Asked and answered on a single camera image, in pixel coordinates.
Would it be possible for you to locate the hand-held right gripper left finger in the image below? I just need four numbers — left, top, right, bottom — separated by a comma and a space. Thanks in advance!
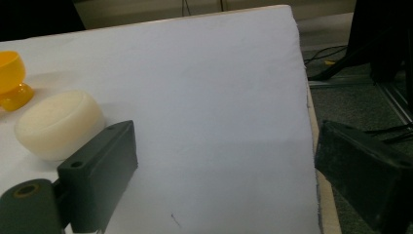
56, 120, 138, 234

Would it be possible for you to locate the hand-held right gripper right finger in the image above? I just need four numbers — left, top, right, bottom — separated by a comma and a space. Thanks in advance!
314, 120, 413, 234

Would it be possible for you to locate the cream round sponge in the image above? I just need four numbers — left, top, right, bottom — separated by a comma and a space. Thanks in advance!
14, 90, 106, 162

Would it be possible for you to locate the black stand leg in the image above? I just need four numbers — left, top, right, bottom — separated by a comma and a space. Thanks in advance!
307, 28, 391, 82

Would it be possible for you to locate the yellow plastic goblet cup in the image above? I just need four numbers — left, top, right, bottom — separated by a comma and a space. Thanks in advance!
0, 50, 35, 112

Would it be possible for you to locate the metal floor rail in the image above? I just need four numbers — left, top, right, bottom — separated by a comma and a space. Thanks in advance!
308, 79, 413, 126

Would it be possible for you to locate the black cable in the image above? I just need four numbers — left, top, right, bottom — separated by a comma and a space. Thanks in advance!
303, 45, 349, 65

